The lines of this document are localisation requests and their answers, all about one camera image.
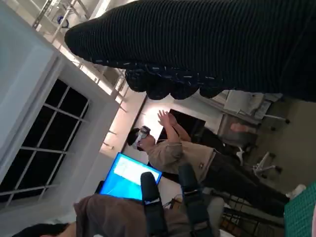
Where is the black wall screen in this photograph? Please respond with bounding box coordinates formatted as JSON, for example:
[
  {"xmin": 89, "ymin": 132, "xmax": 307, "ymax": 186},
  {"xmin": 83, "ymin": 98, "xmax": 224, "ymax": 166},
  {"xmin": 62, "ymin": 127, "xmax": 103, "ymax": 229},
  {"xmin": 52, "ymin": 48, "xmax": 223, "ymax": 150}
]
[{"xmin": 159, "ymin": 108, "xmax": 207, "ymax": 144}]

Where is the white VR headset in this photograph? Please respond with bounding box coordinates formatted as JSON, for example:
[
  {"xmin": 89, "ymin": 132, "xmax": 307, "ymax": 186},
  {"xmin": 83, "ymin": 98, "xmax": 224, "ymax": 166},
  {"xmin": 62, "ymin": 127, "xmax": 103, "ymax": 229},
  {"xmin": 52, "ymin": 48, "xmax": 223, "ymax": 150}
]
[{"xmin": 134, "ymin": 125, "xmax": 151, "ymax": 148}]

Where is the dark grid window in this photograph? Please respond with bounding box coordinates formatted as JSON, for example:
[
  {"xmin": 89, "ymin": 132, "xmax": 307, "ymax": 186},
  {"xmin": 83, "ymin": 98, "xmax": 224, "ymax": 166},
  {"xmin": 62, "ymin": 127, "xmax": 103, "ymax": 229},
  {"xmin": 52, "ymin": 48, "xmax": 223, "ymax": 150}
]
[{"xmin": 0, "ymin": 79, "xmax": 89, "ymax": 205}]

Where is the grey rolling chair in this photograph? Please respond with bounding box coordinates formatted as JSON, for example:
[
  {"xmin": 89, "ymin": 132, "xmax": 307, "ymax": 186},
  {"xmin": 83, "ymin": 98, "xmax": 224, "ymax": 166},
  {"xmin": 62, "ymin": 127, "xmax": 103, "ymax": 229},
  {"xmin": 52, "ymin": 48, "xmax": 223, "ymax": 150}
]
[{"xmin": 218, "ymin": 90, "xmax": 291, "ymax": 149}]

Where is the white office chair base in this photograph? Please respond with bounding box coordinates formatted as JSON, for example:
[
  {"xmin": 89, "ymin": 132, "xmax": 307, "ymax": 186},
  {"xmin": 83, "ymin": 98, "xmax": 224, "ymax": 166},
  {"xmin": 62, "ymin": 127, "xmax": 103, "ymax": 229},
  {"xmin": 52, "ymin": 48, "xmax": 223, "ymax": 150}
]
[{"xmin": 237, "ymin": 145, "xmax": 283, "ymax": 178}]

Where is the black knitted gloved right hand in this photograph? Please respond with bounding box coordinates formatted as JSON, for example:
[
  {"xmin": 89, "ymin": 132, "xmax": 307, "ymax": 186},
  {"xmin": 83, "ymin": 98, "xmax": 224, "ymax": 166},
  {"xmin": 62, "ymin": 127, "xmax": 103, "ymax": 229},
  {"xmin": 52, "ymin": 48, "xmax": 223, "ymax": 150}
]
[{"xmin": 64, "ymin": 0, "xmax": 316, "ymax": 102}]

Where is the lit blue computer monitor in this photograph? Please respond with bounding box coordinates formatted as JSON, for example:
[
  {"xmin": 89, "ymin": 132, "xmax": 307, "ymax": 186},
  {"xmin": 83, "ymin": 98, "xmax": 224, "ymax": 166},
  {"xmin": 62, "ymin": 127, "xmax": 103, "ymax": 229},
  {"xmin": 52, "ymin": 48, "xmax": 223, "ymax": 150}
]
[{"xmin": 100, "ymin": 152, "xmax": 163, "ymax": 201}]

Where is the green cutting mat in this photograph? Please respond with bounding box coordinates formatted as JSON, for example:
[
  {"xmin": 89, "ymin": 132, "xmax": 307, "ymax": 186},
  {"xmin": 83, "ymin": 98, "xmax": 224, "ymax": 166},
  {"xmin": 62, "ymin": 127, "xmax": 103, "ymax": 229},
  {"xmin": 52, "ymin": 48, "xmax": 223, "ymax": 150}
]
[{"xmin": 283, "ymin": 181, "xmax": 316, "ymax": 237}]

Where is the grey chair with black frame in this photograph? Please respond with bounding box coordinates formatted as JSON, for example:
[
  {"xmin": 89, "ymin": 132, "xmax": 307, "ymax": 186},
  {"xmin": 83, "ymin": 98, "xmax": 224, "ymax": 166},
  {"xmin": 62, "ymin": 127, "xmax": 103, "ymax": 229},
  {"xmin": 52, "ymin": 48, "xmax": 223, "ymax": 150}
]
[{"xmin": 206, "ymin": 192, "xmax": 284, "ymax": 237}]

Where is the black left hand blue tape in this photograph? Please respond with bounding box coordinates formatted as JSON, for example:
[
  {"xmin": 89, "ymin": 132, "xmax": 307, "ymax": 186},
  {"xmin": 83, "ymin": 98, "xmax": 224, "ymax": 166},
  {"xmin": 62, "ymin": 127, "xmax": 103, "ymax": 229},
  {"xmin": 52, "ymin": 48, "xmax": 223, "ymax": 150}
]
[{"xmin": 140, "ymin": 163, "xmax": 215, "ymax": 237}]

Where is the seated person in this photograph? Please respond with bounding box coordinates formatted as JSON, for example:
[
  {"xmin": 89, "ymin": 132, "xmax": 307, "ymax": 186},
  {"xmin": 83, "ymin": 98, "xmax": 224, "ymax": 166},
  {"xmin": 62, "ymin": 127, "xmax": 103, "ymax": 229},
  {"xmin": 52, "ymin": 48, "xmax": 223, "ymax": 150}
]
[{"xmin": 14, "ymin": 194, "xmax": 237, "ymax": 237}]

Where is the standing person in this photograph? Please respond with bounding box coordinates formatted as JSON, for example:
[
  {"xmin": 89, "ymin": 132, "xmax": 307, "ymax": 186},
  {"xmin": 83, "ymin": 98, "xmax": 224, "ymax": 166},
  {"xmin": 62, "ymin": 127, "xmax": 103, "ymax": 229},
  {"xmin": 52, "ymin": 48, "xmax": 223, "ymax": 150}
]
[{"xmin": 128, "ymin": 110, "xmax": 307, "ymax": 218}]

